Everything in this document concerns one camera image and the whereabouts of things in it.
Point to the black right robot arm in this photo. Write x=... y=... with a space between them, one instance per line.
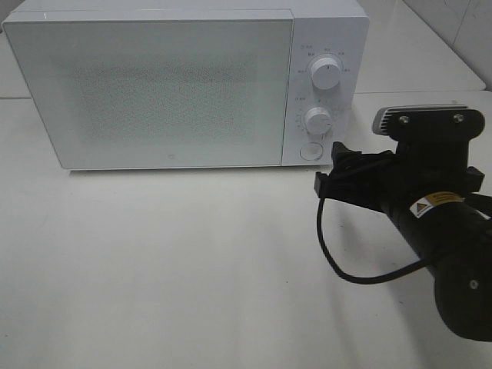
x=453 y=242

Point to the round white door button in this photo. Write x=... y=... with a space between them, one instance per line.
x=311 y=151

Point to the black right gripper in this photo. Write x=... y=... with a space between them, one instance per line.
x=414 y=178

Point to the white microwave oven body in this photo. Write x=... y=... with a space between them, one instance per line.
x=319 y=28

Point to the upper white power knob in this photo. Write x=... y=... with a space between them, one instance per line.
x=325 y=72

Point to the white microwave door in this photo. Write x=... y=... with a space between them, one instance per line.
x=123 y=95

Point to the white timer knob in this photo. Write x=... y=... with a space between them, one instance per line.
x=317 y=121

